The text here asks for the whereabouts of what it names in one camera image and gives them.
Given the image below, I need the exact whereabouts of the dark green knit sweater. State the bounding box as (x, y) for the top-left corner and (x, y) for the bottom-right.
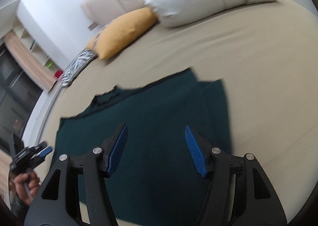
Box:
(53, 69), (231, 225)

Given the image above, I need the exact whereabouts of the person's left hand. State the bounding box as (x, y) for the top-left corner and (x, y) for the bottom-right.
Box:
(14, 171), (40, 206)

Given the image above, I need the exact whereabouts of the white wall shelf unit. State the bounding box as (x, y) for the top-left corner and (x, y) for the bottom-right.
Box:
(12, 18), (63, 79)

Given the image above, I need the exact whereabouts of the mustard yellow cushion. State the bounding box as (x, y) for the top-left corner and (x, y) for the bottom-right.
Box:
(86, 7), (157, 60)

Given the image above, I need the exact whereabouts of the beige bed sheet mattress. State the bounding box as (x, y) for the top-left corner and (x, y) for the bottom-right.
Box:
(42, 0), (317, 221)

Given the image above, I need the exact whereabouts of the zebra print cushion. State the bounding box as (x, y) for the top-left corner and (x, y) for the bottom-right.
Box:
(61, 49), (98, 88)

